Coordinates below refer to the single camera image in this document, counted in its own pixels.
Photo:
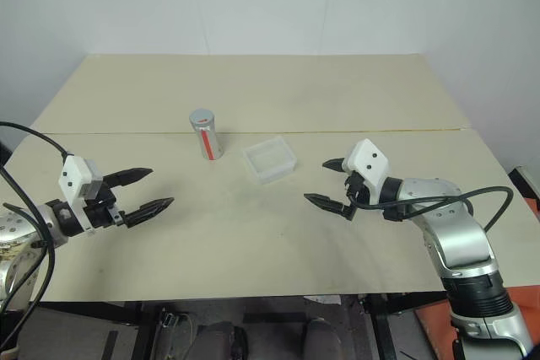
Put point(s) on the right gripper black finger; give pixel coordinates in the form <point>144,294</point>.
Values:
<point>336,165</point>
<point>329,204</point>

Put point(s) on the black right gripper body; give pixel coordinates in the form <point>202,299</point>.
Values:
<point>358,191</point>

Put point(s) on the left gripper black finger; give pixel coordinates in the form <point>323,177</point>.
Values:
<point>147,210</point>
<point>126,176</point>

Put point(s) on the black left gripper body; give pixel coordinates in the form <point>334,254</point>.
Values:
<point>103,212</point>

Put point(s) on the silver red can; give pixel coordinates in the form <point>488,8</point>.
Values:
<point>213,145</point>

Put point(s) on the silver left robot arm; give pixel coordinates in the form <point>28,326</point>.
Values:
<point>17,225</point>

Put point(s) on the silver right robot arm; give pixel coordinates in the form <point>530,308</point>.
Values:
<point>460,242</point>

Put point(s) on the clear plastic container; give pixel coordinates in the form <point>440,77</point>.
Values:
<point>270,162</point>

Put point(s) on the dark rounded shape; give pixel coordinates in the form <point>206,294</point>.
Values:
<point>324,341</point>

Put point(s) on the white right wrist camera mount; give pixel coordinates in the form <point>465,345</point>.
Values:
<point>371,157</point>

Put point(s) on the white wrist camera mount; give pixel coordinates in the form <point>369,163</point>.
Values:
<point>371,157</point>
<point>73,174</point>

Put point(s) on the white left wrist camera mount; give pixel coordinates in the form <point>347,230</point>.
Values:
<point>73,174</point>

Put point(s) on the black metal table frame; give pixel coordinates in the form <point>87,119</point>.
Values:
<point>381,326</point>

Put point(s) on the red and grey frame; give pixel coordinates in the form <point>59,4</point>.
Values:
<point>527,191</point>

